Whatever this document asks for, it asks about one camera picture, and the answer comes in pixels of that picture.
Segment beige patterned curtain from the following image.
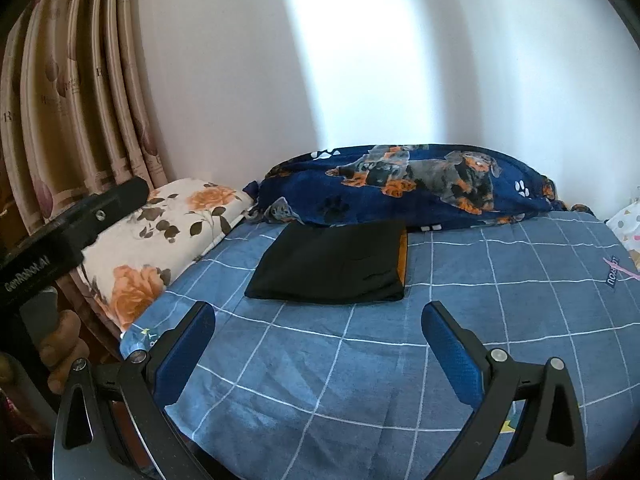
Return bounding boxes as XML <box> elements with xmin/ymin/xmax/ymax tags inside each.
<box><xmin>1</xmin><ymin>0</ymin><xmax>168</xmax><ymax>233</ymax></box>

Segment black pants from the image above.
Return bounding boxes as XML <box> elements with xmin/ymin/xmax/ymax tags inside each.
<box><xmin>245</xmin><ymin>220</ymin><xmax>408</xmax><ymax>304</ymax></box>

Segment white floral pillow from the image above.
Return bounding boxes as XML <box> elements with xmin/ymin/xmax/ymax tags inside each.
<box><xmin>78</xmin><ymin>178</ymin><xmax>254</xmax><ymax>336</ymax></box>

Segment blue grid bed sheet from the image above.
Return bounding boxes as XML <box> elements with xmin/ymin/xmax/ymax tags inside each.
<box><xmin>120</xmin><ymin>212</ymin><xmax>639</xmax><ymax>479</ymax></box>

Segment blue dog print blanket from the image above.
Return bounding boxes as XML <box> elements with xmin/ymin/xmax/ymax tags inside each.
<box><xmin>244</xmin><ymin>144</ymin><xmax>567</xmax><ymax>231</ymax></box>

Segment white patterned cloth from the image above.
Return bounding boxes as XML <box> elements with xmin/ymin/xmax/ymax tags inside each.
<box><xmin>605</xmin><ymin>200</ymin><xmax>640</xmax><ymax>270</ymax></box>

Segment person's left hand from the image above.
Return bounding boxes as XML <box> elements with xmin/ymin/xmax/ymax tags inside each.
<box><xmin>39</xmin><ymin>310</ymin><xmax>89</xmax><ymax>394</ymax></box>

